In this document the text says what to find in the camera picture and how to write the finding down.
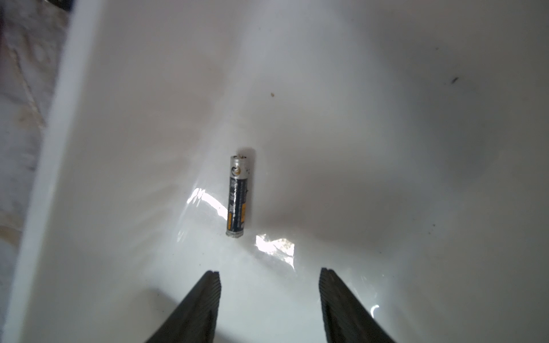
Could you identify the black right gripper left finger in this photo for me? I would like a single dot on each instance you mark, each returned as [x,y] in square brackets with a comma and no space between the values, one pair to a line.
[195,318]

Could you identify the black silver battery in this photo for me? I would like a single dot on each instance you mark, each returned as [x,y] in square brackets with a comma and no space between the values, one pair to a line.
[236,210]

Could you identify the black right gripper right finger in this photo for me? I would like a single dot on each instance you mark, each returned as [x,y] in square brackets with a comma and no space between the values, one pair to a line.
[344,317]

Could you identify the white plastic storage box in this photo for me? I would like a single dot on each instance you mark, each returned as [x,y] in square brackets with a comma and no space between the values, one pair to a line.
[402,144]

